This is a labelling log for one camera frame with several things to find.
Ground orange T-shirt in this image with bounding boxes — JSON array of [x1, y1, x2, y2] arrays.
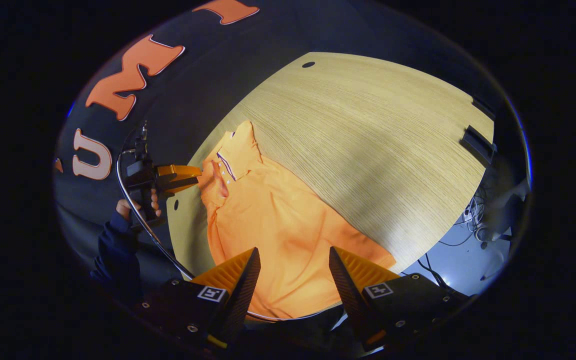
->
[[198, 120, 399, 321]]

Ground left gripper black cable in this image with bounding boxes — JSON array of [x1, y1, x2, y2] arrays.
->
[[116, 149, 199, 282]]

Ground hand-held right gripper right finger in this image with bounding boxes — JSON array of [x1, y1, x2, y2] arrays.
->
[[328, 246, 471, 352]]

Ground grey furniture piece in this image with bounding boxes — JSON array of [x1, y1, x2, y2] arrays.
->
[[483, 160, 531, 241]]

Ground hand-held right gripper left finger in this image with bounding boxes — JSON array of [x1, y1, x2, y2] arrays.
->
[[133, 246, 262, 351]]

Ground bundle of white cables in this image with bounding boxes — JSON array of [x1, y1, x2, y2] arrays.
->
[[460, 196, 491, 243]]

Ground black table bracket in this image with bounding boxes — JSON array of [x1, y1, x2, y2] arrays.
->
[[460, 125, 497, 166], [471, 96, 497, 121]]

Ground black floor cable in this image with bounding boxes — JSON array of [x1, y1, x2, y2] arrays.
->
[[417, 252, 450, 288]]

